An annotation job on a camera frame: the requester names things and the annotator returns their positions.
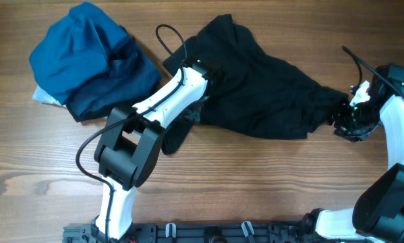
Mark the black polo shirt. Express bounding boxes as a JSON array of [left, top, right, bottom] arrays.
[[162, 14, 348, 155]]

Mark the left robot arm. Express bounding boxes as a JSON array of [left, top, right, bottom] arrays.
[[91, 61, 213, 242]]

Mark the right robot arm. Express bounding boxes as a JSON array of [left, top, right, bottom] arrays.
[[297, 64, 404, 242]]

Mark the dark teal garment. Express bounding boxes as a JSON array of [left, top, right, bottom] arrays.
[[66, 38, 161, 122]]

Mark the bright blue shirt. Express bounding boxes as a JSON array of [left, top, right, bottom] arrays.
[[29, 2, 129, 105]]

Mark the light grey cloth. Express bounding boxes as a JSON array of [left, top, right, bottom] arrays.
[[32, 86, 66, 107]]

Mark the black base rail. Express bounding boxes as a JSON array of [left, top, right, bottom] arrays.
[[62, 221, 324, 243]]

